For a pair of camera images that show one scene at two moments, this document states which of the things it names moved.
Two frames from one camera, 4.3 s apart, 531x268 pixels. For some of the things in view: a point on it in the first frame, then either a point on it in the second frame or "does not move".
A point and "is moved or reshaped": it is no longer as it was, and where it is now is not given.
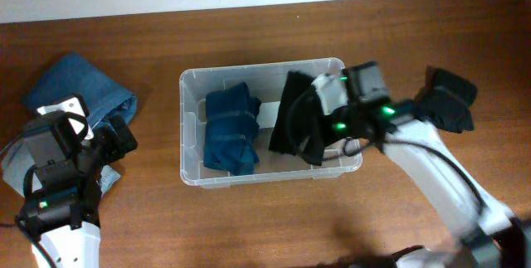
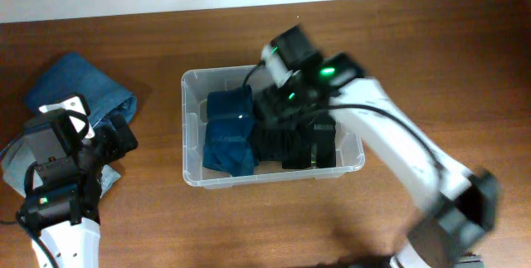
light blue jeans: (39, 147) does not move
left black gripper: (109, 138) does not move
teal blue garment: (231, 126) does not move
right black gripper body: (343, 124) → (288, 99)
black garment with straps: (299, 124) is moved or reshaped
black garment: (446, 100) → (323, 134)
